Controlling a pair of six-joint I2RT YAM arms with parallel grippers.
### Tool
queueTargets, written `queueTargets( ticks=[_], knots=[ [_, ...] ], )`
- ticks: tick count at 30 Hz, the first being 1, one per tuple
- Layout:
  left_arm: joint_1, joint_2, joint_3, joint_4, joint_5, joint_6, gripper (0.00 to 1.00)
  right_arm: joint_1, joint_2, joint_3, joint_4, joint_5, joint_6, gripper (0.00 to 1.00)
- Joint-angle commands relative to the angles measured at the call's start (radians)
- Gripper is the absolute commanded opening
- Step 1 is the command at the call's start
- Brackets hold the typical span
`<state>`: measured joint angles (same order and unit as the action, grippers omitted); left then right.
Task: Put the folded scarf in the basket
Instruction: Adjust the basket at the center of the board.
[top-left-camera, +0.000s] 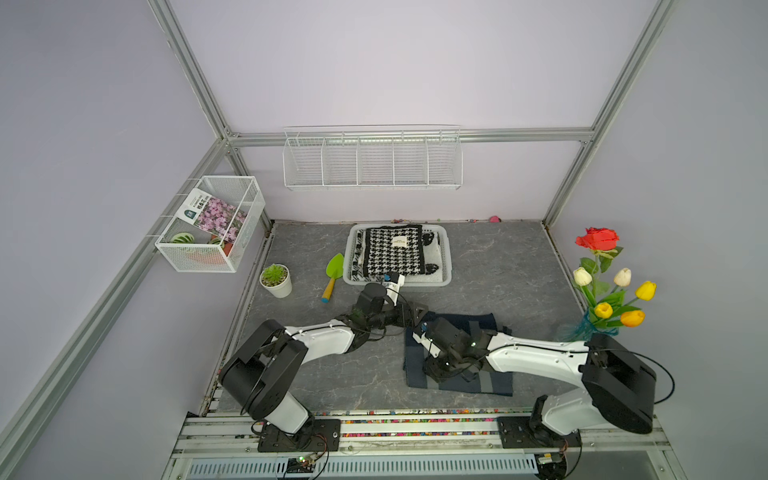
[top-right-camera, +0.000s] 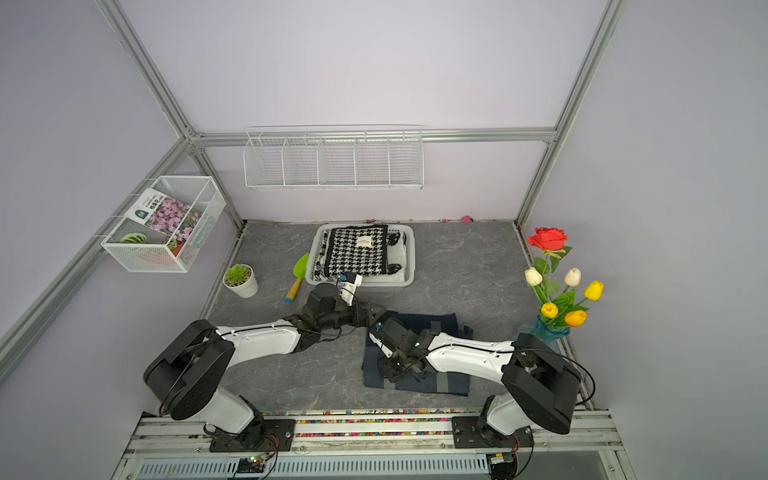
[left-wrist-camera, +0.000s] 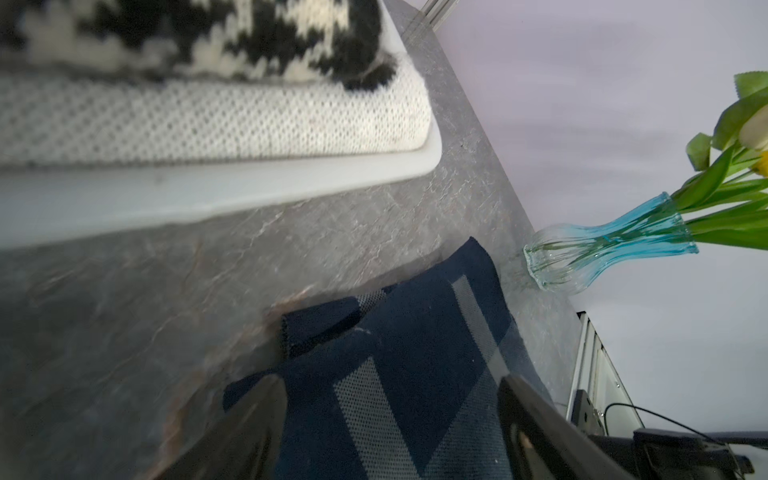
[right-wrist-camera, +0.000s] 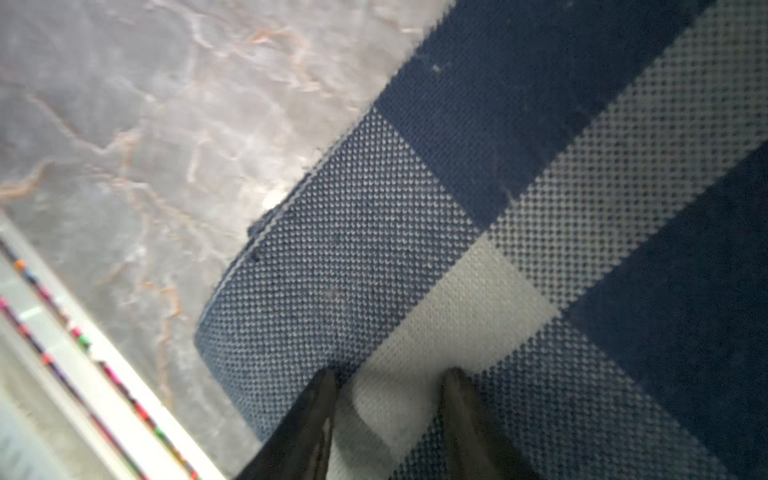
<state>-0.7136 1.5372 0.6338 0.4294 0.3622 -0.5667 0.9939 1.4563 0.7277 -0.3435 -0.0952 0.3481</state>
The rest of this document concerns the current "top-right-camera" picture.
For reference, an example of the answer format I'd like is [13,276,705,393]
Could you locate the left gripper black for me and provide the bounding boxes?
[319,298,386,330]

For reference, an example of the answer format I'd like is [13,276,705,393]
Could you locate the navy striped scarf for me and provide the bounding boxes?
[361,310,473,397]

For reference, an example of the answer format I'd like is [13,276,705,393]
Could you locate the black white houndstooth scarf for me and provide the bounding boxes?
[323,224,388,277]

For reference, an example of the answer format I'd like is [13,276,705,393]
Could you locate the smiley houndstooth white scarf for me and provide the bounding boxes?
[308,225,408,283]

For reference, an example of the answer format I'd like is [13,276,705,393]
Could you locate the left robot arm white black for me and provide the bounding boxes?
[143,283,386,436]

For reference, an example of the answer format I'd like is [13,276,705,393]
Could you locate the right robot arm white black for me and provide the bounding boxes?
[369,318,582,436]

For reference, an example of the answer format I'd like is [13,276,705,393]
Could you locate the white plastic basket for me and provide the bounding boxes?
[304,223,416,293]

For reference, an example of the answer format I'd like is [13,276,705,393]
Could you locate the green toy shovel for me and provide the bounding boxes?
[285,253,310,303]

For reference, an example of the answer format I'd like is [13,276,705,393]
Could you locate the small potted green plant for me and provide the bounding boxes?
[222,264,258,299]

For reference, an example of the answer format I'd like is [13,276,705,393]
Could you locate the blue glass vase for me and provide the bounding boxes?
[520,316,570,345]

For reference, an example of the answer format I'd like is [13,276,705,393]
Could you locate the artificial flower bouquet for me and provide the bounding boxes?
[524,227,605,331]

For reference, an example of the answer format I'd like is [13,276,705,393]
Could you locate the flower seed packet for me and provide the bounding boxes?
[125,188,202,243]

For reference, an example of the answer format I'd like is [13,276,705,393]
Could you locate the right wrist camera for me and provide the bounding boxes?
[368,322,394,358]

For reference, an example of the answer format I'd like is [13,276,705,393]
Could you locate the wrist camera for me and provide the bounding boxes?
[337,273,363,306]
[368,322,394,358]

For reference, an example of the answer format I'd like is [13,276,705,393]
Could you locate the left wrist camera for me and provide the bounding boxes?
[337,273,363,306]

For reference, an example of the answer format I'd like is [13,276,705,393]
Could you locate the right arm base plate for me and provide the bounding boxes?
[451,416,534,449]

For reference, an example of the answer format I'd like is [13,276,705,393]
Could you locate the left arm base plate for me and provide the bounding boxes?
[209,418,296,453]

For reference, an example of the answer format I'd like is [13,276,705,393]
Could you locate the white wire wall shelf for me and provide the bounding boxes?
[243,124,425,190]

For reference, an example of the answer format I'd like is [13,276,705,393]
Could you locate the white mesh wall basket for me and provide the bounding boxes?
[101,175,226,273]

